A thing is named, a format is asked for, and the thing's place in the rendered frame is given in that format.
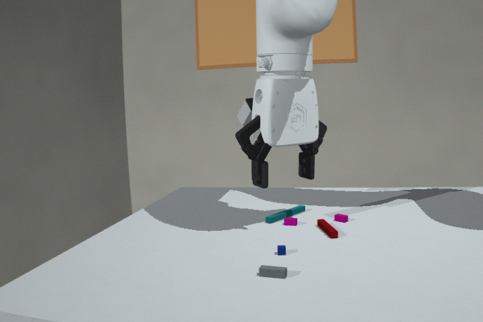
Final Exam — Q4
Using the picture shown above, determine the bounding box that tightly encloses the small magenta block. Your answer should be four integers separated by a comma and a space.
335, 214, 348, 223
284, 218, 297, 226

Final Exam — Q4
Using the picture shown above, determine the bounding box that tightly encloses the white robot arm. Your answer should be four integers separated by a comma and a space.
237, 0, 337, 126

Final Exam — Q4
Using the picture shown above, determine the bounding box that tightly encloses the dark red rectangular bar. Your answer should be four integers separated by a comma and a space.
317, 219, 338, 239

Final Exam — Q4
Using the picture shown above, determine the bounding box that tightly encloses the turquoise rod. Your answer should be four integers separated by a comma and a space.
266, 205, 305, 224

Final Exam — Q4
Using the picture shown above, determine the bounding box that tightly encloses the small blue cube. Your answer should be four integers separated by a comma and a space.
278, 246, 286, 256

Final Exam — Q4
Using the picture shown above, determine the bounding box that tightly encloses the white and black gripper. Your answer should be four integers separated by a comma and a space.
235, 75, 327, 189

